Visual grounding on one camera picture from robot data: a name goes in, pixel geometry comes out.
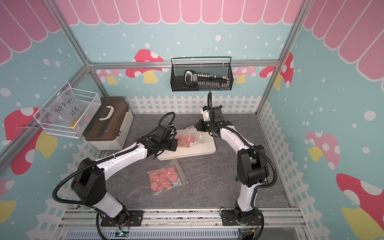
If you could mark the black wire mesh basket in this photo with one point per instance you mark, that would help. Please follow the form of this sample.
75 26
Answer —
219 66

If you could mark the socket set in basket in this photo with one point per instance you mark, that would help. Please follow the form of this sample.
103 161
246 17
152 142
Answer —
205 81

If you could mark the ziploc bag of cookies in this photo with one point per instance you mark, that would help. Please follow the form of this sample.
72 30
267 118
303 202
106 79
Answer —
167 178
189 137

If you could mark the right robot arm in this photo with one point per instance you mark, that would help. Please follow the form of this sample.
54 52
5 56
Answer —
255 170

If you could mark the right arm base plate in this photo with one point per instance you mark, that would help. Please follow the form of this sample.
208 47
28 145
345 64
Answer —
235 217

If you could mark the white rectangular tray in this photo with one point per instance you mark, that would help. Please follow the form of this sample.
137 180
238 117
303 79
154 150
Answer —
206 148

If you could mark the white wire basket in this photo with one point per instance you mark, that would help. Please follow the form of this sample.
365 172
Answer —
90 101

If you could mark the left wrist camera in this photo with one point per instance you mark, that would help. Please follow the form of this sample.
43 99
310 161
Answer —
165 133

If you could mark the white toolbox brown lid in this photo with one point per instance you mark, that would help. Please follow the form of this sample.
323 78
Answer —
110 126

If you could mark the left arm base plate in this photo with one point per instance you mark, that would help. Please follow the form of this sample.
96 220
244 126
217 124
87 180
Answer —
127 218

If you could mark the clear labelled plastic bag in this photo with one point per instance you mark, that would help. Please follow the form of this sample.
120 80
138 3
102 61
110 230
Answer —
64 107

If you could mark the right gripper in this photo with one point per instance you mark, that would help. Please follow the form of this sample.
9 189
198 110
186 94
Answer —
200 127

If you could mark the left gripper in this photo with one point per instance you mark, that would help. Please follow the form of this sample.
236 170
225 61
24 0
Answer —
174 145

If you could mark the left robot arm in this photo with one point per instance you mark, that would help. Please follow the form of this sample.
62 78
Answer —
89 181

